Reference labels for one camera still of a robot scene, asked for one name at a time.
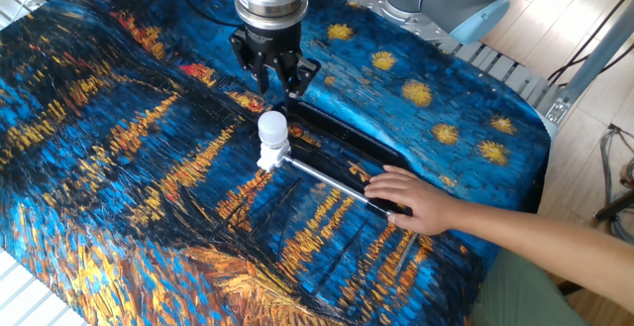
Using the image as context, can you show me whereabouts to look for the person's right forearm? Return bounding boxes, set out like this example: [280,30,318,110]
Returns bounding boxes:
[448,199,634,312]

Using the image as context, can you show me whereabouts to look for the white lamp socket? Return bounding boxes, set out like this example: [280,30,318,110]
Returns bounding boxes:
[256,140,293,173]

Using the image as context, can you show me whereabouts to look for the person's right hand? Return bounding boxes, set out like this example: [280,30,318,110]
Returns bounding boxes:
[364,164,460,237]

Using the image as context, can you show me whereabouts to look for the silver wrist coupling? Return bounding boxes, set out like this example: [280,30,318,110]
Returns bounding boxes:
[233,0,309,31]

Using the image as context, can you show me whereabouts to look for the green trousers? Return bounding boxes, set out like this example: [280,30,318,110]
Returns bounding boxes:
[470,249,590,326]

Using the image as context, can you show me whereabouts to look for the grey floor cable bundle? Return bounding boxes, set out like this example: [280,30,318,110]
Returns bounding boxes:
[596,122,634,246]

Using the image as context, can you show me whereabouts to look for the blue orange painted tablecloth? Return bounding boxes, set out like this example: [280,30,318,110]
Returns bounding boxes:
[0,0,552,326]

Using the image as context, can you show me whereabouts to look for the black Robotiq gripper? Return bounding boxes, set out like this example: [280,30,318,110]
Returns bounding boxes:
[229,21,322,99]

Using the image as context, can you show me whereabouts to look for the grey frame post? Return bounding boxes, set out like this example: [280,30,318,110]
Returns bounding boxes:
[544,12,634,125]

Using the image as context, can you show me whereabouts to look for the small silver stick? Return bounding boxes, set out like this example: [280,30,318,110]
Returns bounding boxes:
[393,231,420,275]

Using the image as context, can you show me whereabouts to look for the silver lamp rod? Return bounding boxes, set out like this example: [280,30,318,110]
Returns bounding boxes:
[281,155,392,218]

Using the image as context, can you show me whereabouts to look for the white light bulb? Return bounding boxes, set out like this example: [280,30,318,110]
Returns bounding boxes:
[257,110,290,150]

